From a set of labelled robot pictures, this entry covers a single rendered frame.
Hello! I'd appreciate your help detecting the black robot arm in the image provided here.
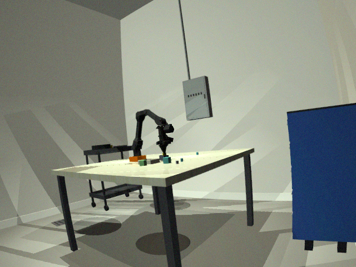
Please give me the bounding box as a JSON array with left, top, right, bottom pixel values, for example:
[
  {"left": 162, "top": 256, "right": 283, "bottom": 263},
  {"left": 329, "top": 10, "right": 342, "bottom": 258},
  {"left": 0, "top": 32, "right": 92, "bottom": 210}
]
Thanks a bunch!
[{"left": 131, "top": 109, "right": 174, "bottom": 156}]

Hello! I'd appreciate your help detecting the beige rectangular tray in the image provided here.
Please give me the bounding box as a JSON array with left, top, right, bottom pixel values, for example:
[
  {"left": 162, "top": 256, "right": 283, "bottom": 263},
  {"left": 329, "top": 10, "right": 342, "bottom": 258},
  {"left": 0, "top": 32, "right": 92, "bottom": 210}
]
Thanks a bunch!
[{"left": 143, "top": 159, "right": 160, "bottom": 164}]

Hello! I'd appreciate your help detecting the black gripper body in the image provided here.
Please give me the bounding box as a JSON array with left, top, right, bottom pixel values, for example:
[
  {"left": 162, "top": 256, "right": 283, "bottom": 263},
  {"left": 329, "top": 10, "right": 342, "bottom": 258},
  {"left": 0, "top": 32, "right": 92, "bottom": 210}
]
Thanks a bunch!
[{"left": 156, "top": 133, "right": 171, "bottom": 145}]

